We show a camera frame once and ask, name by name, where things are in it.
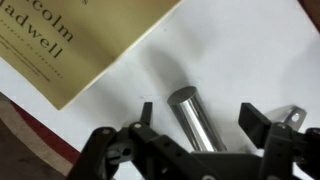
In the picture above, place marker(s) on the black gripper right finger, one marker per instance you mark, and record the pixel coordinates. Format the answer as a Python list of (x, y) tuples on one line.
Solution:
[(283, 150)]

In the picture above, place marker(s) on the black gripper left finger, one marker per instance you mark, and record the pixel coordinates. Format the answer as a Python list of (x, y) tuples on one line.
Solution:
[(146, 150)]

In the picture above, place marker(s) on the small steel cylinder cup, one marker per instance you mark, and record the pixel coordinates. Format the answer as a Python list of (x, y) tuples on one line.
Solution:
[(195, 120)]

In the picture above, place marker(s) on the patterned area rug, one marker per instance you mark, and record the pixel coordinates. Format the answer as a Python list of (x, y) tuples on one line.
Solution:
[(26, 146)]

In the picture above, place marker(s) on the large white board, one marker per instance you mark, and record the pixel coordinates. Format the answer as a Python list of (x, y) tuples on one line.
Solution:
[(216, 50)]

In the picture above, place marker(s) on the olive paperback book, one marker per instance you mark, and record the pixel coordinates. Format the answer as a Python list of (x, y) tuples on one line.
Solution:
[(66, 43)]

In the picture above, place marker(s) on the dark wooden coffee table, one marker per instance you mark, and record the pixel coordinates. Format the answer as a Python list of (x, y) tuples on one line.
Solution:
[(311, 13)]

